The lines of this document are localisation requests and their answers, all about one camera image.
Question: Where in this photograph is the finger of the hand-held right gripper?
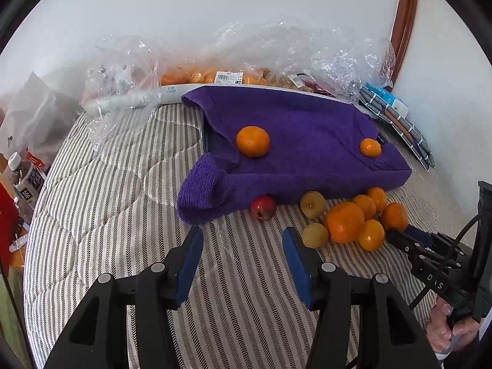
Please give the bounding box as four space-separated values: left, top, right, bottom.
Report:
385 229 425 266
405 225 467 256

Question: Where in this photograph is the black cable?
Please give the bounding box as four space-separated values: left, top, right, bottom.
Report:
409 211 486 310

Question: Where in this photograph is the pile of bagged yellow plums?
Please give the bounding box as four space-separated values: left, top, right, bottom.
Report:
265 69 316 93

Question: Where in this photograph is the person's right hand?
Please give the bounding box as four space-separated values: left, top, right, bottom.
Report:
428 303 481 354

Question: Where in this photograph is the brown wooden frame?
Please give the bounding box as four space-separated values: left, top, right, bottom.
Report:
388 0 419 89

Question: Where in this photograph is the purple towel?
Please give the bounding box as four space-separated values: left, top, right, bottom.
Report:
177 85 413 227

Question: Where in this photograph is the yellow plum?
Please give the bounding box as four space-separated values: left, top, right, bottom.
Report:
301 222 330 248
300 191 327 218

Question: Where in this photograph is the large orange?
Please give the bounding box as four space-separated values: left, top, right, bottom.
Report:
325 202 366 244
236 125 271 158

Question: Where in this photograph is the plastic drink bottle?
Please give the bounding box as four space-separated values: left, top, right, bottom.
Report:
8 152 47 224

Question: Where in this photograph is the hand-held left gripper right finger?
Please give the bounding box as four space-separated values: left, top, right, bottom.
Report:
282 228 442 369

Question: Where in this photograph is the red packet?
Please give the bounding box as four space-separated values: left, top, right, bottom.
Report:
0 184 24 266

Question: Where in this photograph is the small red apple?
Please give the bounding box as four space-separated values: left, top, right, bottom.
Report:
251 195 277 221

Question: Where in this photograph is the white plastic bag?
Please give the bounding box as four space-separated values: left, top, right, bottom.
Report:
0 71 77 177

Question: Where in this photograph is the grey patterned cloth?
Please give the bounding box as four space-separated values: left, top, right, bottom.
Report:
359 85 437 172

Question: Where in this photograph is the blue tissue packet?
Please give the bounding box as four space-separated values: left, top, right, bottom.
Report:
365 82 410 118

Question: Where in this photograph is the pile of bagged oranges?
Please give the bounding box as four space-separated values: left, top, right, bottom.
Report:
159 65 270 86

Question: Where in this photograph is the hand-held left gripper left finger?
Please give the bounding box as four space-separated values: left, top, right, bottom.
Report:
44 225 204 369

